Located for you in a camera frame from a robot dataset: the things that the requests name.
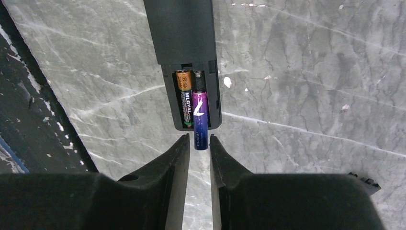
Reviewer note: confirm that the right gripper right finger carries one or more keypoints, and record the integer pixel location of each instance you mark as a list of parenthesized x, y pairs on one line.
[(242, 200)]

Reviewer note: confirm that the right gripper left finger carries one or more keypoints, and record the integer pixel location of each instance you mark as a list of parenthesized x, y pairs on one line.
[(150, 198)]

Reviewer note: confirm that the blue AAA battery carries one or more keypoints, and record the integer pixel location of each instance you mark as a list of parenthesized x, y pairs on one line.
[(200, 119)]

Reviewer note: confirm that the black gold AAA battery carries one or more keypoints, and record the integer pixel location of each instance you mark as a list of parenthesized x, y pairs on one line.
[(184, 81)]

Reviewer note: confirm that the black remote control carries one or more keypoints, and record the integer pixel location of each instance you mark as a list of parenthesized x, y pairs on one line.
[(183, 36)]

